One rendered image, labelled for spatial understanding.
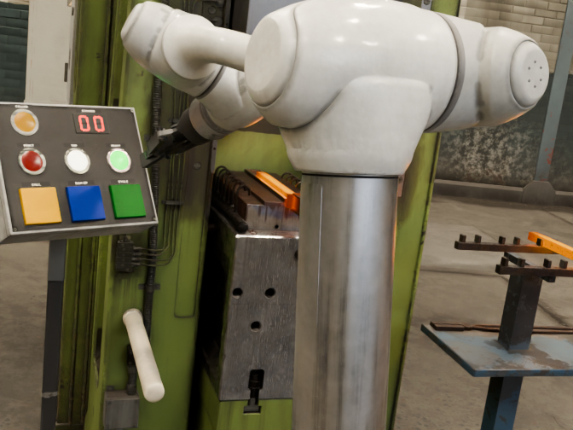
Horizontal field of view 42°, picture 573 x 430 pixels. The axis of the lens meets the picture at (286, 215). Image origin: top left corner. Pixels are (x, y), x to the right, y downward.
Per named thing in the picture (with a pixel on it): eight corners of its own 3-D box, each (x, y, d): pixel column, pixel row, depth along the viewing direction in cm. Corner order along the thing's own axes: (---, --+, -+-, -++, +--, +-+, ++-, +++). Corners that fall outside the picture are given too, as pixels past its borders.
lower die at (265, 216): (317, 232, 197) (321, 200, 195) (244, 229, 191) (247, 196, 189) (273, 197, 236) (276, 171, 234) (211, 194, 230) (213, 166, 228)
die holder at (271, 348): (353, 397, 206) (377, 240, 196) (218, 401, 194) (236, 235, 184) (292, 321, 258) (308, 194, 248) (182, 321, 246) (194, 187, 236)
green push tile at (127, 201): (147, 215, 166) (140, 183, 167) (117, 217, 161) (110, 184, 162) (143, 218, 167) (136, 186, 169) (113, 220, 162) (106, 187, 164)
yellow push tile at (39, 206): (62, 221, 152) (55, 186, 154) (26, 224, 147) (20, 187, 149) (58, 224, 154) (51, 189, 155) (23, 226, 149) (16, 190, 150)
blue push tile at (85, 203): (106, 218, 160) (100, 185, 160) (73, 220, 154) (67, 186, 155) (102, 221, 161) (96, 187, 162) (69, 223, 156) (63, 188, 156)
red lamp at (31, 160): (43, 173, 152) (44, 153, 151) (19, 172, 151) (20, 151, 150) (43, 171, 155) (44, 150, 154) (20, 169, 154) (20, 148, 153)
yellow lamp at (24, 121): (36, 134, 154) (37, 113, 153) (12, 132, 152) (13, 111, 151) (36, 132, 157) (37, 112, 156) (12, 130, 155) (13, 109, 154)
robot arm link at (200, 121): (248, 131, 140) (229, 142, 144) (238, 86, 141) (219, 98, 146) (209, 130, 134) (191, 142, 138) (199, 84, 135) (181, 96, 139)
